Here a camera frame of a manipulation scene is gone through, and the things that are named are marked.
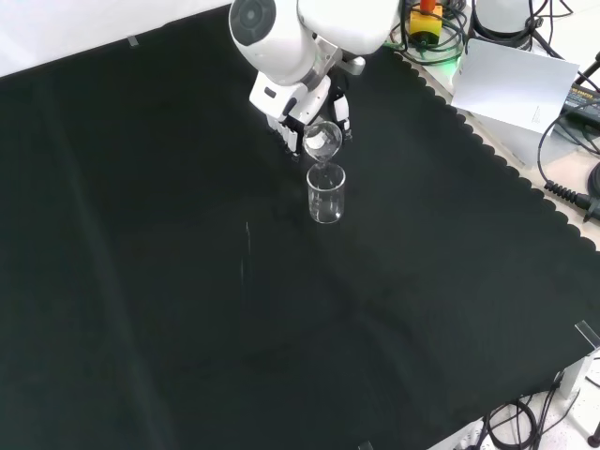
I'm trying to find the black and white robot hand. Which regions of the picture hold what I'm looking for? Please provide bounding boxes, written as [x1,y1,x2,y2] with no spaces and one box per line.
[247,69,354,163]

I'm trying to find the clear glass beaker with water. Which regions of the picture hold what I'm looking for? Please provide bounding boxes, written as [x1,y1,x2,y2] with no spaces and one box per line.
[302,120,344,166]

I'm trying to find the clear glass beaker with markings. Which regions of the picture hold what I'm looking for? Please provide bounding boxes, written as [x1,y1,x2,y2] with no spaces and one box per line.
[306,162,348,226]

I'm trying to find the yellow stop button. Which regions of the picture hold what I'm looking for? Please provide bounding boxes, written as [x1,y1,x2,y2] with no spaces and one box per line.
[409,0,444,42]

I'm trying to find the black bench cloth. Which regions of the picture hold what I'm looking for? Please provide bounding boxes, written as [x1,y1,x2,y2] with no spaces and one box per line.
[0,0,600,450]

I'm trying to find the white cylinder with black base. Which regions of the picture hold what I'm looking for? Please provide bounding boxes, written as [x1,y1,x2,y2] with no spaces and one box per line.
[472,0,539,47]

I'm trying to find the grey metal box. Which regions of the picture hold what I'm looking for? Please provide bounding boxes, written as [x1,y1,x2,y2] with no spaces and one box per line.
[468,111,588,171]

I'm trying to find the black power adapter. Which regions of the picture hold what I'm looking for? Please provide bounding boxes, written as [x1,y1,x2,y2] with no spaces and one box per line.
[561,80,600,124]

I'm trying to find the black tripod leg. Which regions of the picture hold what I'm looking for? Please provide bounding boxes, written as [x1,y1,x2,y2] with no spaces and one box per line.
[573,50,600,88]

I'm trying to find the grey metal bench leg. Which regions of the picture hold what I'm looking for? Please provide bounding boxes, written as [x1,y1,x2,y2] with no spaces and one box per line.
[559,349,600,400]

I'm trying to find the green cable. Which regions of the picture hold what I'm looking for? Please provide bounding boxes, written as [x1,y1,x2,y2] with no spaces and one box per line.
[382,7,471,66]

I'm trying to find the black cable with ribbed plug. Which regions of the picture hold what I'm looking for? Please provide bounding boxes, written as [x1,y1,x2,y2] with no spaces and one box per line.
[535,114,600,224]

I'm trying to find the black cable loop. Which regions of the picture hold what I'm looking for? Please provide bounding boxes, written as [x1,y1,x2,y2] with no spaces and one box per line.
[481,397,541,450]

